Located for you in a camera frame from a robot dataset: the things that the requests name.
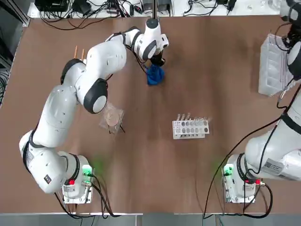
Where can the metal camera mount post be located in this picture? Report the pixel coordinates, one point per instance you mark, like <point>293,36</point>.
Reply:
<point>154,9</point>

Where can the white side table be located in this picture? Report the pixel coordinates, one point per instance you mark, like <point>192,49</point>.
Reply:
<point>247,11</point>

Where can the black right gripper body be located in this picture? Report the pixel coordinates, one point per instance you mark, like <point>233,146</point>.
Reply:
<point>291,37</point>

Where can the black equipment box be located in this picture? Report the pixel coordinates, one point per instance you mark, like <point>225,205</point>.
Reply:
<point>50,4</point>

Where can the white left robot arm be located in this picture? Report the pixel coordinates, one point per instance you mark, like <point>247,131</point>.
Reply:
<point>58,117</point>

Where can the black power adapter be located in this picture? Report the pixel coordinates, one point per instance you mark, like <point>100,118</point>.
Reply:
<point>81,8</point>

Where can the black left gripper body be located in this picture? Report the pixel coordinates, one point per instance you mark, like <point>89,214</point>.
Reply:
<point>158,58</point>

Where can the blue rag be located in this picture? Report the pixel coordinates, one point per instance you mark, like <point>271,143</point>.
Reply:
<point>154,75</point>

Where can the clear stand with wooden disc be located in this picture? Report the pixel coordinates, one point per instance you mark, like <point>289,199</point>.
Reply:
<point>112,117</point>

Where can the white test tube rack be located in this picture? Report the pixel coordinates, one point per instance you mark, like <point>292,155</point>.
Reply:
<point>190,130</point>

